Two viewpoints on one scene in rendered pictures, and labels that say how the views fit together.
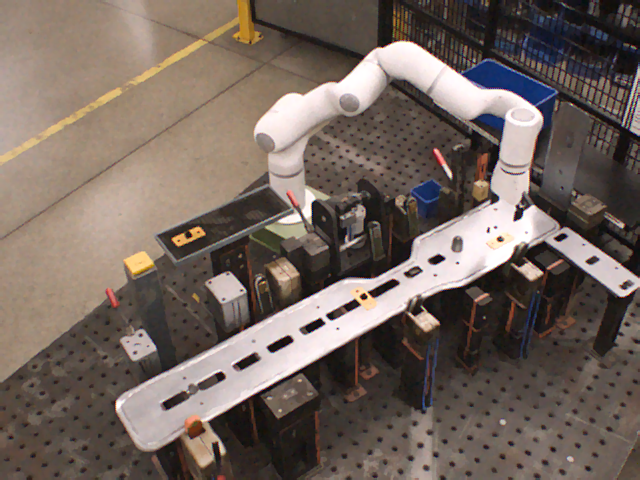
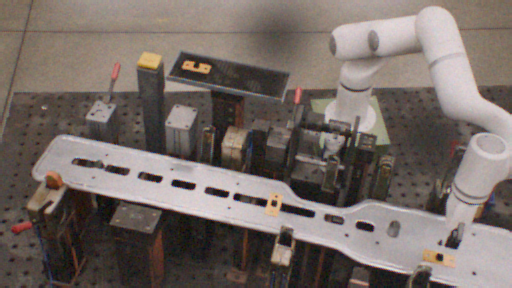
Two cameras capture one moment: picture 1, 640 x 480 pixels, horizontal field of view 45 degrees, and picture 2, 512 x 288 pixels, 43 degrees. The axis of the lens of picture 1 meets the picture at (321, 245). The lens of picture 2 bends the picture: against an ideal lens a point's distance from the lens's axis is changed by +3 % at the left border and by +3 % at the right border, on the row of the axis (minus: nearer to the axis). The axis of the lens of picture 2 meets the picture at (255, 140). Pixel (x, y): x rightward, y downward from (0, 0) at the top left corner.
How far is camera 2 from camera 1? 1.03 m
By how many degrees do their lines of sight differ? 31
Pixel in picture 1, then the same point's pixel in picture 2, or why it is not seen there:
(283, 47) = not seen: outside the picture
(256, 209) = (260, 82)
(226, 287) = (181, 117)
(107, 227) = (297, 69)
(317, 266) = (270, 157)
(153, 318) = (148, 109)
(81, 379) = not seen: hidden behind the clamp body
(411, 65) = (427, 33)
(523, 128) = (476, 155)
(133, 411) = (57, 148)
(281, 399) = (127, 215)
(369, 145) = not seen: hidden behind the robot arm
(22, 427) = (52, 124)
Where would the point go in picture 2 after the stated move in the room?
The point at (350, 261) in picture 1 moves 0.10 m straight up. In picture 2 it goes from (308, 176) to (312, 154)
